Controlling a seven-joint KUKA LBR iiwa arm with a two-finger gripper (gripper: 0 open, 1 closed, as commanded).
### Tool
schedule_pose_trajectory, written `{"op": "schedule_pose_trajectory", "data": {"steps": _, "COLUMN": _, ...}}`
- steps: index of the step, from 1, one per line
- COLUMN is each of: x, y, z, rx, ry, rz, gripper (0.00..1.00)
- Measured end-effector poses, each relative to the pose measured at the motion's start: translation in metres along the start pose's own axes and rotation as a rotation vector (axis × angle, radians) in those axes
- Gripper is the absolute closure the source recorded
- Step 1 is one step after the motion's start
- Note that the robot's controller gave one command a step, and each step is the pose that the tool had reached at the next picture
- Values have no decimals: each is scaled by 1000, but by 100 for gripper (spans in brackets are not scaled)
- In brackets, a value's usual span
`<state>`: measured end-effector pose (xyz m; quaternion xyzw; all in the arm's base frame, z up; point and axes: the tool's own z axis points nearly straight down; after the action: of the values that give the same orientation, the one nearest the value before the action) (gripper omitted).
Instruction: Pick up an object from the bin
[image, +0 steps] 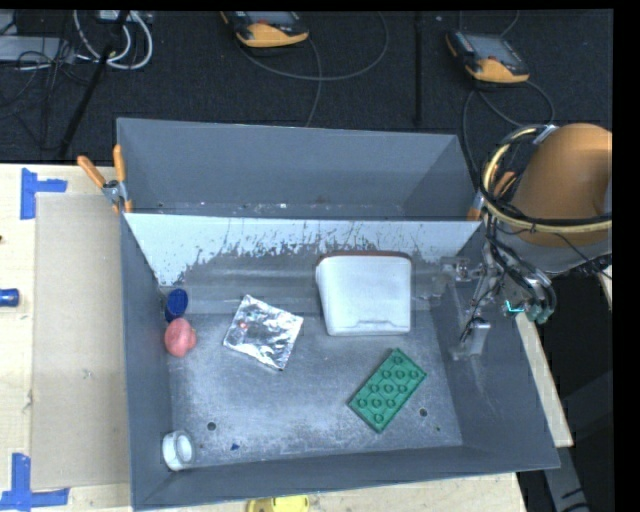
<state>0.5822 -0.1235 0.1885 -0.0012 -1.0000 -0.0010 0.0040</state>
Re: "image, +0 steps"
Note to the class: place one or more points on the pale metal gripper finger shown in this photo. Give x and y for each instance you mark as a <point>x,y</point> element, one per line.
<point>462,270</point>
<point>477,336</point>

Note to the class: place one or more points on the white plastic box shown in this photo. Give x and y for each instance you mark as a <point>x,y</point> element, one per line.
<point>365,295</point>

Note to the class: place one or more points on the dark green flat block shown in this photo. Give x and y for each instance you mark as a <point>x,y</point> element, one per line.
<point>387,390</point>

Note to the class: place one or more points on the grey metal bin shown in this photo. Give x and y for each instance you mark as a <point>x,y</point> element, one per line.
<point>280,400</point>

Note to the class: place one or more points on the silver foil packet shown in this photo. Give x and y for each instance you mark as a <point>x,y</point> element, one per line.
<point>262,332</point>

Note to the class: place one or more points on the blue plastic cap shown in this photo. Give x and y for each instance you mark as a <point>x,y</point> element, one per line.
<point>177,302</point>

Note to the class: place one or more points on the pink toy fruit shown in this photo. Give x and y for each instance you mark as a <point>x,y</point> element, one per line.
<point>179,337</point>

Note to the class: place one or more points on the white tape roll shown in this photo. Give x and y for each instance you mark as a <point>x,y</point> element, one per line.
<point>176,450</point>

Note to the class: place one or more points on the pale brown cardboard board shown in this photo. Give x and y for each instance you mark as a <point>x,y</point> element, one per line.
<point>75,340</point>

